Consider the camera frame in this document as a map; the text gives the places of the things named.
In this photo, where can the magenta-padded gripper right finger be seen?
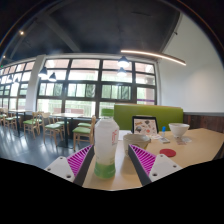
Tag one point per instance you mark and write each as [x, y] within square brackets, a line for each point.
[160, 166]

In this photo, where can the flat round red coaster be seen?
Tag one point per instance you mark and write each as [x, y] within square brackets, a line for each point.
[167, 152]

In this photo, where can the square wooden dining table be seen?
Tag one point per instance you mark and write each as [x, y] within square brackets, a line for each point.
[19, 111]
[66, 115]

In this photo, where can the group of green-seated wooden chairs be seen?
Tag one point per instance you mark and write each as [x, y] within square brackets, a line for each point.
[51, 127]

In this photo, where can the long curved ceiling light strip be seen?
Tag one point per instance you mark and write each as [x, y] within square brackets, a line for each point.
[153, 54]

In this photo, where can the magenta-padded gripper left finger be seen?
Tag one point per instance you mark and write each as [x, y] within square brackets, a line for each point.
[60, 168]

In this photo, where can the small blue-capped bottle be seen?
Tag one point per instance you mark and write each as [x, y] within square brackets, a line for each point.
[163, 130]

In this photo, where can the white tissue packet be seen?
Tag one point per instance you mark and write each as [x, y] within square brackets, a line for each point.
[183, 140]

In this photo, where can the large dark-framed grid window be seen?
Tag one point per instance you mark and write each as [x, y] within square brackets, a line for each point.
[83, 75]

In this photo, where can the small white card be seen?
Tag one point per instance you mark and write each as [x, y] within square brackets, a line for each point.
[164, 140]

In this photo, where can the white ceramic bowl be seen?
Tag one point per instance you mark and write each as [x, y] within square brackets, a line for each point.
[178, 129]

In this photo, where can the green-capped clear drink bottle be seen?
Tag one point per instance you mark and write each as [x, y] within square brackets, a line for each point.
[106, 143]

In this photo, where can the green upholstered bench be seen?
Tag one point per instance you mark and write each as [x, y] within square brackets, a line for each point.
[166, 115]

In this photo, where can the group of dark pendant lamps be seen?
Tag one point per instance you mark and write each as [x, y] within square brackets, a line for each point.
[123, 62]

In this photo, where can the black-framed picture stand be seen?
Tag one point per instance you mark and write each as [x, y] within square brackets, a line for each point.
[145, 126]

